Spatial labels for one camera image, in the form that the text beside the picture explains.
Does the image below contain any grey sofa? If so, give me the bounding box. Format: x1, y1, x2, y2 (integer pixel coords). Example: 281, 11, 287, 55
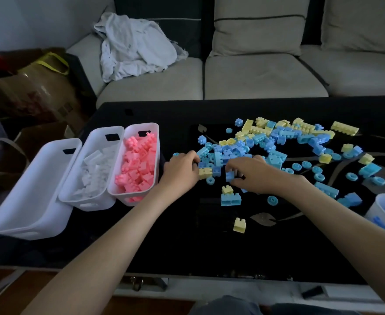
66, 0, 385, 109

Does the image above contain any dark back cushion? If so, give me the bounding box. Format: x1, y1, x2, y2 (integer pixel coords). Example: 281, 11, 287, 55
113, 0, 204, 60

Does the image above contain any person's left forearm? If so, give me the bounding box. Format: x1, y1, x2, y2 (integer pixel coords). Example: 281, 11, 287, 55
20, 185, 179, 315

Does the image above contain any pile of colorful blocks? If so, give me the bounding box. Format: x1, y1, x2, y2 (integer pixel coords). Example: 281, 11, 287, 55
172, 117, 385, 234

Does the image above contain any pile of white blocks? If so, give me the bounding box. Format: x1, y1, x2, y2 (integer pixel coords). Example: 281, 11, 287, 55
71, 146, 119, 200

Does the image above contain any person's left leg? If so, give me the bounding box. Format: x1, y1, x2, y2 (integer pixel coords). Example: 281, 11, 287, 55
189, 295, 263, 315

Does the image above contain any glossy brown shopping bag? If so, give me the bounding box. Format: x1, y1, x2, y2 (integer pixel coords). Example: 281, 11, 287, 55
0, 47, 97, 132

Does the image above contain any person's leg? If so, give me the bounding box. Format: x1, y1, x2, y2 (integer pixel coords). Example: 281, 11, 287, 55
189, 295, 263, 315
271, 303, 361, 315

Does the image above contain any person's right leg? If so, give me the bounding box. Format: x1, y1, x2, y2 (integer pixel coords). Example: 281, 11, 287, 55
271, 303, 361, 315

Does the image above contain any beige back cushion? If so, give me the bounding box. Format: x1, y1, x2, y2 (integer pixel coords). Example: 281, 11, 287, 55
209, 0, 311, 57
320, 0, 385, 57

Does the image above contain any black glass coffee table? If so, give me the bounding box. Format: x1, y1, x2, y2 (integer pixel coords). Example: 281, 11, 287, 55
0, 96, 385, 312

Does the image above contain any person's right hand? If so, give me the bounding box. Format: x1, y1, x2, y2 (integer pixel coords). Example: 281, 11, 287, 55
225, 155, 312, 198

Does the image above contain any person's left hand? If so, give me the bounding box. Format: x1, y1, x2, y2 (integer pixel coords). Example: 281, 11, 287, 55
159, 150, 202, 195

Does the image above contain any crumpled white cloth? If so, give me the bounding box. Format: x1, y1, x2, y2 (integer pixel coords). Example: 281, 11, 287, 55
93, 12, 189, 83

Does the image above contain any brown paper bag white handle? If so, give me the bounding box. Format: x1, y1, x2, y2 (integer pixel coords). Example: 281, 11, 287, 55
0, 121, 77, 182

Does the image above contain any person's right forearm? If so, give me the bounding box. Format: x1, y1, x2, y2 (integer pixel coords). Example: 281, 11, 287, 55
283, 177, 385, 314

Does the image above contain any yellow bag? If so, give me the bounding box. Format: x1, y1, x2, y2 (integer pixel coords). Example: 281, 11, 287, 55
17, 51, 70, 76

